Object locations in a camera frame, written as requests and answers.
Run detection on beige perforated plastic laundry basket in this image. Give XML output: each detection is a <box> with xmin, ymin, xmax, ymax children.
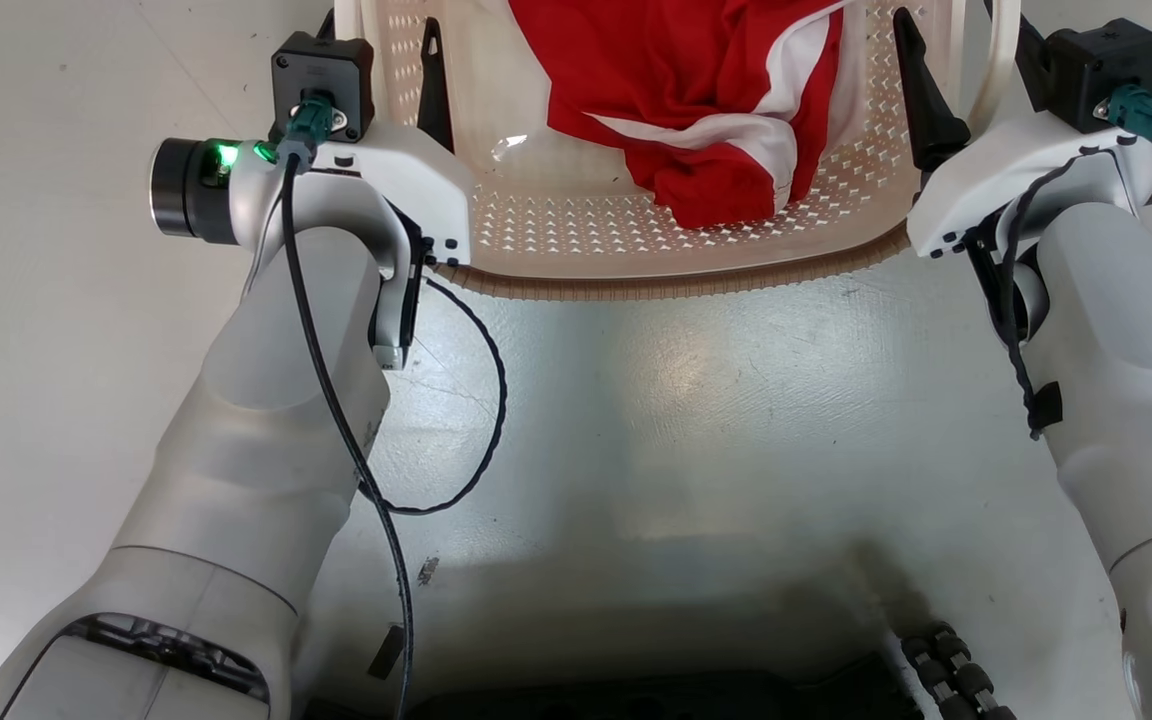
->
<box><xmin>333</xmin><ymin>0</ymin><xmax>1023</xmax><ymax>303</ymax></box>

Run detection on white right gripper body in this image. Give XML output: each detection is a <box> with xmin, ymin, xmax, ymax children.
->
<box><xmin>906</xmin><ymin>108</ymin><xmax>1152</xmax><ymax>261</ymax></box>

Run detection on red and white garment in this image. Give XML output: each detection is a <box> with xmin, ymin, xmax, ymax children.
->
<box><xmin>507</xmin><ymin>0</ymin><xmax>853</xmax><ymax>230</ymax></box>

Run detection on braided black right arm cable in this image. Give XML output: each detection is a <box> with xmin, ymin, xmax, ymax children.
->
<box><xmin>966</xmin><ymin>150</ymin><xmax>1087</xmax><ymax>442</ymax></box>

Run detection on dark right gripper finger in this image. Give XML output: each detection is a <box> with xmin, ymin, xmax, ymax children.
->
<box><xmin>892</xmin><ymin>7</ymin><xmax>973</xmax><ymax>173</ymax></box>
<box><xmin>982</xmin><ymin>0</ymin><xmax>1050</xmax><ymax>113</ymax></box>

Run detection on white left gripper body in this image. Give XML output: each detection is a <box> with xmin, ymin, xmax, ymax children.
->
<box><xmin>316</xmin><ymin>124</ymin><xmax>475</xmax><ymax>270</ymax></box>

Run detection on black ribbed hose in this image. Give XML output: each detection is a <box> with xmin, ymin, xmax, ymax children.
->
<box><xmin>899</xmin><ymin>621</ymin><xmax>1019</xmax><ymax>720</ymax></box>

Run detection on thin black left camera cable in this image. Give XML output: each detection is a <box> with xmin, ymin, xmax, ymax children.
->
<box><xmin>279</xmin><ymin>150</ymin><xmax>416</xmax><ymax>720</ymax></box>

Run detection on teal left cable connector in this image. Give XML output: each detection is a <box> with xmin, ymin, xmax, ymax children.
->
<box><xmin>279</xmin><ymin>91</ymin><xmax>339</xmax><ymax>167</ymax></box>

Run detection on looping black left arm cable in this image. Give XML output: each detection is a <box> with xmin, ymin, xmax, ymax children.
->
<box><xmin>358</xmin><ymin>274</ymin><xmax>510</xmax><ymax>517</ymax></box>

